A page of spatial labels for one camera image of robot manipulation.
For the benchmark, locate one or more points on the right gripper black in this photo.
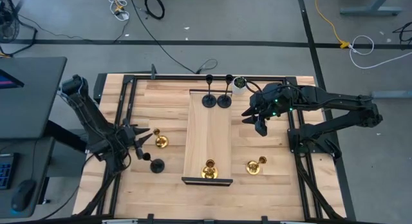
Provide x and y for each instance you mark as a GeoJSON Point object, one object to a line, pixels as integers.
{"type": "Point", "coordinates": [262, 103]}

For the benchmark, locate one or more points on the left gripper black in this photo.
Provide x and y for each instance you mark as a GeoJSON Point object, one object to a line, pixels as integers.
{"type": "Point", "coordinates": [127, 138]}

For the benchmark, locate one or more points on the gold candle stick holder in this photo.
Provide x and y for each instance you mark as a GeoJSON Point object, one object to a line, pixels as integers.
{"type": "Point", "coordinates": [253, 167]}
{"type": "Point", "coordinates": [209, 172]}
{"type": "Point", "coordinates": [161, 141]}

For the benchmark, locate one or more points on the black candle stick holder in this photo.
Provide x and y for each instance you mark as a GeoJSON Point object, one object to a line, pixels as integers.
{"type": "Point", "coordinates": [209, 101]}
{"type": "Point", "coordinates": [224, 101]}
{"type": "Point", "coordinates": [157, 166]}

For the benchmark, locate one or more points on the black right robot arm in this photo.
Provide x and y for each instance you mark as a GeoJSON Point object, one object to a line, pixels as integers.
{"type": "Point", "coordinates": [338, 101]}

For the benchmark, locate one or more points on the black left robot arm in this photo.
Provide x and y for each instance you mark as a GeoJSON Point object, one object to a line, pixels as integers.
{"type": "Point", "coordinates": [87, 111]}

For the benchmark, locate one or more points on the white plant pot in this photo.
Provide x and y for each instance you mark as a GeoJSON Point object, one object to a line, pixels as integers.
{"type": "Point", "coordinates": [237, 89]}

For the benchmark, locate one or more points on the small green plant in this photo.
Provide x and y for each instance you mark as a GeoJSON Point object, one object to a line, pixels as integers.
{"type": "Point", "coordinates": [240, 82]}

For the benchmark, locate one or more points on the wooden riser shelf black legs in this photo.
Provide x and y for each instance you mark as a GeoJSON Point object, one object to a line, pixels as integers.
{"type": "Point", "coordinates": [208, 134]}

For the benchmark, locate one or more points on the black box with light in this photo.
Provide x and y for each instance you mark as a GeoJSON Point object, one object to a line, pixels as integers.
{"type": "Point", "coordinates": [99, 89]}

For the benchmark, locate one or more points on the black desk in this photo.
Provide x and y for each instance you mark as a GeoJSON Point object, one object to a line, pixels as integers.
{"type": "Point", "coordinates": [32, 98]}

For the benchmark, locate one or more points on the black computer mouse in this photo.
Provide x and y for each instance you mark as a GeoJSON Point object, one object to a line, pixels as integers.
{"type": "Point", "coordinates": [23, 195]}

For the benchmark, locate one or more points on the grey floor bar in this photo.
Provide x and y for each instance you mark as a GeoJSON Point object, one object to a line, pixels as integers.
{"type": "Point", "coordinates": [392, 94]}

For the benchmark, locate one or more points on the black keyboard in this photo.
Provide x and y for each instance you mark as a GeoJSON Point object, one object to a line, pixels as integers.
{"type": "Point", "coordinates": [4, 172]}

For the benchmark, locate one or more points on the desk computer monitor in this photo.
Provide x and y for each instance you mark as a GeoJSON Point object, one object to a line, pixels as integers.
{"type": "Point", "coordinates": [8, 80]}

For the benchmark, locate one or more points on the grey desk foot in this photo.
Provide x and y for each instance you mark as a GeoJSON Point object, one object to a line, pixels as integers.
{"type": "Point", "coordinates": [370, 10]}

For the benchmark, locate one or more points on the black floor fan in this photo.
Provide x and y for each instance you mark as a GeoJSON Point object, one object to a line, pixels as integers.
{"type": "Point", "coordinates": [6, 22]}

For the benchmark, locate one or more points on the black clamp post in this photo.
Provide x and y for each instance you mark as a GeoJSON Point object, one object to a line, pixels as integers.
{"type": "Point", "coordinates": [153, 71]}

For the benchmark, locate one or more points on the black aluminium table frame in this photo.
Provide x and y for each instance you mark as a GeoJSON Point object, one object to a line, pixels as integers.
{"type": "Point", "coordinates": [177, 78]}

